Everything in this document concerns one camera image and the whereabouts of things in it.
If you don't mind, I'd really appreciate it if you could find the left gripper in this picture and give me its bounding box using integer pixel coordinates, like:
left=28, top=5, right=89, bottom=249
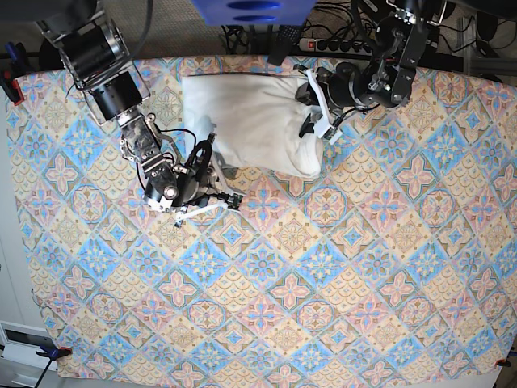
left=293, top=62, right=358, bottom=137

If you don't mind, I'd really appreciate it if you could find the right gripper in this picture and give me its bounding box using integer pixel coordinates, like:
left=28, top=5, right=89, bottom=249
left=173, top=133, right=237, bottom=209

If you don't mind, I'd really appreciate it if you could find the white printed T-shirt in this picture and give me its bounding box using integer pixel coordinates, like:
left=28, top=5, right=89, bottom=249
left=181, top=74, right=324, bottom=179

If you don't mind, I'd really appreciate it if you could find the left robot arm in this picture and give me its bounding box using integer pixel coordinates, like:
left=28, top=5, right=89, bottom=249
left=296, top=1, right=445, bottom=143

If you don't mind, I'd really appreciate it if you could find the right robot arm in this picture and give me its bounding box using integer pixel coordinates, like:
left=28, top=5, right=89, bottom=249
left=31, top=1, right=242, bottom=219

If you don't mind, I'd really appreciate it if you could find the white power strip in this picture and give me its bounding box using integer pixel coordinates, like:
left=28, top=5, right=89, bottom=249
left=298, top=38, right=372, bottom=56

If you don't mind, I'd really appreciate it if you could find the black remote-like bar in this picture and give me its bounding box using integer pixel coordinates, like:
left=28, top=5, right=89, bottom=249
left=267, top=25, right=303, bottom=66

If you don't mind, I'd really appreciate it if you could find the blue box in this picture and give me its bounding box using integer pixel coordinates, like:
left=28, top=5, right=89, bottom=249
left=191, top=0, right=316, bottom=26

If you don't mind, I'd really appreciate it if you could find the patterned tablecloth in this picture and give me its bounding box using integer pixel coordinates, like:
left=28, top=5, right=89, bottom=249
left=6, top=70, right=516, bottom=387

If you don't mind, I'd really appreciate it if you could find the orange black clamp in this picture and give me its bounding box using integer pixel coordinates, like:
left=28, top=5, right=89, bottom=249
left=36, top=346, right=72, bottom=361

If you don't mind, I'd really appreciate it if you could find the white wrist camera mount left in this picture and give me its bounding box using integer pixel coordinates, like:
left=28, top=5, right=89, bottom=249
left=309, top=69, right=343, bottom=145

